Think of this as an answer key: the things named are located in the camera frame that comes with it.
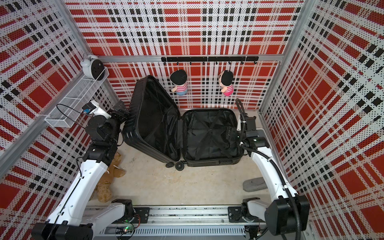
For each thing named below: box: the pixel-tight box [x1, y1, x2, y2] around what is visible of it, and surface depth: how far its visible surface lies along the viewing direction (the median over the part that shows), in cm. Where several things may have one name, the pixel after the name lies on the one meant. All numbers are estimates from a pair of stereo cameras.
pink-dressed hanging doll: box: [218, 70, 234, 96], surface depth 98 cm
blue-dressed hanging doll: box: [170, 69, 188, 96], surface depth 98 cm
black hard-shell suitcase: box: [122, 75, 244, 172], surface depth 95 cm
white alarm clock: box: [80, 54, 106, 81], surface depth 81 cm
